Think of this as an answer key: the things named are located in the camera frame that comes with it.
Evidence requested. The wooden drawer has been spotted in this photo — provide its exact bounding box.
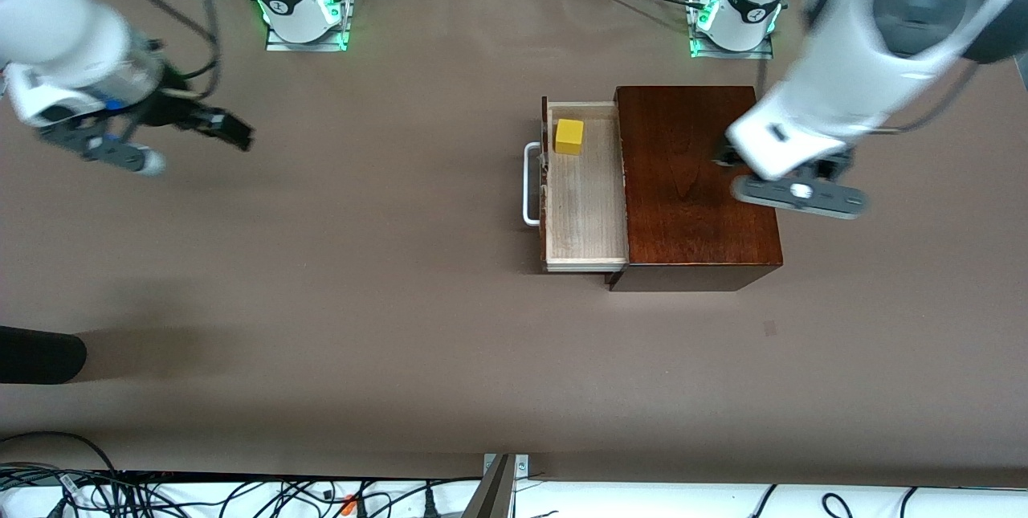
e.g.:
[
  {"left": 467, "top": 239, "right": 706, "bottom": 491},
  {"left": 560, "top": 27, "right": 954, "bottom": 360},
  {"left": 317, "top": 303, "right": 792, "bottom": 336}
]
[{"left": 540, "top": 96, "right": 630, "bottom": 274}]

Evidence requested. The yellow block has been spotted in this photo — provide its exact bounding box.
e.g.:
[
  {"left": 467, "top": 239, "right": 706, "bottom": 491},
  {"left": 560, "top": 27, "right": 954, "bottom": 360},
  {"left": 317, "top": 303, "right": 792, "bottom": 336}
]
[{"left": 555, "top": 119, "right": 585, "bottom": 156}]

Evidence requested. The white drawer handle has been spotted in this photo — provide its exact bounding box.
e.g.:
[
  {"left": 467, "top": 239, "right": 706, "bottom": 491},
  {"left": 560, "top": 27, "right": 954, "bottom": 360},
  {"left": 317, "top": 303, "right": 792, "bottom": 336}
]
[{"left": 523, "top": 142, "right": 546, "bottom": 227}]

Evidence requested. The dark brown wooden cabinet box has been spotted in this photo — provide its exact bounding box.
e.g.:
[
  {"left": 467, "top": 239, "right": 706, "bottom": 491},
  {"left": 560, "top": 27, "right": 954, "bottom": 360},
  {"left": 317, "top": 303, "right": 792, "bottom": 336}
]
[{"left": 604, "top": 85, "right": 784, "bottom": 292}]

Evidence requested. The brown table cover sheet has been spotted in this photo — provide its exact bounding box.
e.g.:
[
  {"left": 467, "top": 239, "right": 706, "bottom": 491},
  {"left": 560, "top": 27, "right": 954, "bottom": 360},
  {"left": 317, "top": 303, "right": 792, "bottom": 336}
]
[{"left": 0, "top": 0, "right": 1028, "bottom": 488}]

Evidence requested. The black cylindrical object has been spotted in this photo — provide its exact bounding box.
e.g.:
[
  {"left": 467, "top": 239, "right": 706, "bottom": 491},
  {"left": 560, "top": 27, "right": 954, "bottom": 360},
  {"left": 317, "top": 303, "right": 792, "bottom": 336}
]
[{"left": 0, "top": 325, "right": 88, "bottom": 385}]

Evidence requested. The grey metal strut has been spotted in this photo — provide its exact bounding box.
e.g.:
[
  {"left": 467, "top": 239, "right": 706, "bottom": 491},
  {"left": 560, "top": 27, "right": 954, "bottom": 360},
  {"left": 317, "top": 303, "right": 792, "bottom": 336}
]
[{"left": 463, "top": 455, "right": 516, "bottom": 518}]

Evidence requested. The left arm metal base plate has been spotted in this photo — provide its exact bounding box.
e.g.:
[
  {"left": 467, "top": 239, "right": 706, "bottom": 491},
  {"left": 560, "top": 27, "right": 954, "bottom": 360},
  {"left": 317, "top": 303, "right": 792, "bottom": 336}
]
[{"left": 688, "top": 0, "right": 777, "bottom": 61}]

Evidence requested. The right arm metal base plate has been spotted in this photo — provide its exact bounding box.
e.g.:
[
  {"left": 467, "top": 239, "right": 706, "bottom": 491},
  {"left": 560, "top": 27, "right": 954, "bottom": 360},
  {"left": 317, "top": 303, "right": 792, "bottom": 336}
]
[{"left": 265, "top": 0, "right": 353, "bottom": 53}]

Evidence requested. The silver metal bracket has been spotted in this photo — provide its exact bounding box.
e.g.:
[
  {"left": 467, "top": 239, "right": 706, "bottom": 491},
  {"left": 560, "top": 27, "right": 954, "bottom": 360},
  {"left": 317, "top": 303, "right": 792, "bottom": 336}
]
[{"left": 483, "top": 454, "right": 530, "bottom": 479}]

